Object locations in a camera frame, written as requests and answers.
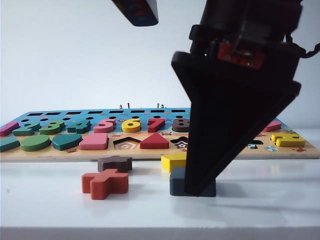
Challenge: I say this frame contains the green number three piece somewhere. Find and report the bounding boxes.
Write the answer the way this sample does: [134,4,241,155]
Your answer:
[39,120,65,135]

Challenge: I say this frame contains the brown number eight piece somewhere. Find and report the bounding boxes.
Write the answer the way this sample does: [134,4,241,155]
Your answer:
[171,117,191,133]

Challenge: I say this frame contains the yellow pentagon block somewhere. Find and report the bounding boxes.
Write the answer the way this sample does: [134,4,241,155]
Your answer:
[160,153,188,173]

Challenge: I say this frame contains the green oval block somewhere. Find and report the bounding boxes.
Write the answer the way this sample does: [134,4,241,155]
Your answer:
[19,134,51,152]

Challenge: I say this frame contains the black cable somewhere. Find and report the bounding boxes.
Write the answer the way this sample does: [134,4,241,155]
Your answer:
[284,29,320,60]

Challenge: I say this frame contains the yellow number six piece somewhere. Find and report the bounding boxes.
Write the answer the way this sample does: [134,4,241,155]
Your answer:
[121,117,142,134]

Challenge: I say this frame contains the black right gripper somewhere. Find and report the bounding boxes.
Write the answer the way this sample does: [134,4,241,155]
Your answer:
[188,0,305,81]

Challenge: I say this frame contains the pink number five piece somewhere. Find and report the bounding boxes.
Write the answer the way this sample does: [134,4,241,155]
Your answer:
[93,117,117,134]

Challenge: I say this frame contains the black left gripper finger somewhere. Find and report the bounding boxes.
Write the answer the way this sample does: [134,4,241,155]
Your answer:
[111,0,160,27]

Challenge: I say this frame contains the red triangle block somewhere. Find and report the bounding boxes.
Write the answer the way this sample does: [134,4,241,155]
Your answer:
[139,132,170,150]

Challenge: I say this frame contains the red number seven piece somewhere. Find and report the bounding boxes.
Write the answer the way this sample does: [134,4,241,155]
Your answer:
[147,117,166,133]

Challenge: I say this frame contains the yellow equals sign piece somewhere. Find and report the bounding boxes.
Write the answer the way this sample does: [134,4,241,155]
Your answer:
[270,133,307,148]

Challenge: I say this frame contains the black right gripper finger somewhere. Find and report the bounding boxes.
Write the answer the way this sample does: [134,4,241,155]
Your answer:
[171,51,302,198]

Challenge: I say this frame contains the brown star block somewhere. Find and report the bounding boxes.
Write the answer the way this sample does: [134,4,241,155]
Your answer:
[97,155,133,174]

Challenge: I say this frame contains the pink number one piece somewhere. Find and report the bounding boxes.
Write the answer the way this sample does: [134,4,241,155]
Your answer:
[0,121,20,137]

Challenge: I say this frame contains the teal heart block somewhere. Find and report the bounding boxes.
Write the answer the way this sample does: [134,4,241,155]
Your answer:
[51,133,83,152]

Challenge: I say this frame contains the wooden number shape puzzle board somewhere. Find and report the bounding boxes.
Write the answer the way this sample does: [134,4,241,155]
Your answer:
[0,107,320,162]

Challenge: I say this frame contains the orange cross block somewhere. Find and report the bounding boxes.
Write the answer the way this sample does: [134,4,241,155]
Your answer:
[81,168,129,200]

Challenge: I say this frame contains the dark green number four piece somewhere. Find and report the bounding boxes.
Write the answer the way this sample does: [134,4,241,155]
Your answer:
[66,119,92,134]

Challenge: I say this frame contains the teal rectangle block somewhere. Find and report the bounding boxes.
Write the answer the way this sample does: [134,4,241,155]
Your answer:
[0,135,21,153]

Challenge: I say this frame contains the dark blue square block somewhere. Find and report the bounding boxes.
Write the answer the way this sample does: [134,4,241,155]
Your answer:
[169,166,216,198]

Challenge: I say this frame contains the pink trapezoid block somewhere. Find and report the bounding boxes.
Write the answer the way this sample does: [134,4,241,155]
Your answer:
[78,132,109,151]

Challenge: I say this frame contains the green number two piece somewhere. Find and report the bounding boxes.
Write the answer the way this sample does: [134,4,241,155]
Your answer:
[12,120,41,137]

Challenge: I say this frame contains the pink greater-than sign piece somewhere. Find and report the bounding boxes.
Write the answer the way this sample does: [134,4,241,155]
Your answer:
[263,120,282,132]

